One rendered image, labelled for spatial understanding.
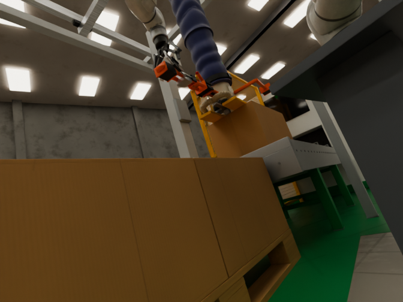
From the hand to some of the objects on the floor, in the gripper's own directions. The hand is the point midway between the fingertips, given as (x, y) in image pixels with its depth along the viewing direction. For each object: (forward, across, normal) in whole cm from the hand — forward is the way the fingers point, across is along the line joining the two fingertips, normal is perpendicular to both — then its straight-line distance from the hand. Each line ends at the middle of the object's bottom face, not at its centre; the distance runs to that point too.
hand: (170, 71), depth 114 cm
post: (+108, -51, -104) cm, 158 cm away
